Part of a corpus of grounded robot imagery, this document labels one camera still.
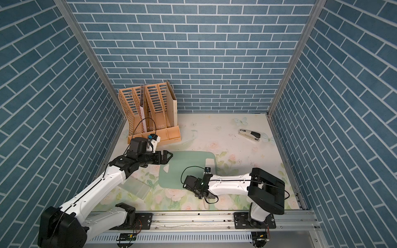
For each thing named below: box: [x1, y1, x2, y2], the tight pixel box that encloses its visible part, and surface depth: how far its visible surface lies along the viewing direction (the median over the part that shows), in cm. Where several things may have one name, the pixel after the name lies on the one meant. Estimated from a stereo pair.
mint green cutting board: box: [158, 150, 218, 191], surface depth 93 cm
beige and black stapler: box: [237, 128, 261, 142], surface depth 107 cm
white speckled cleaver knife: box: [205, 158, 216, 175], surface depth 96 cm
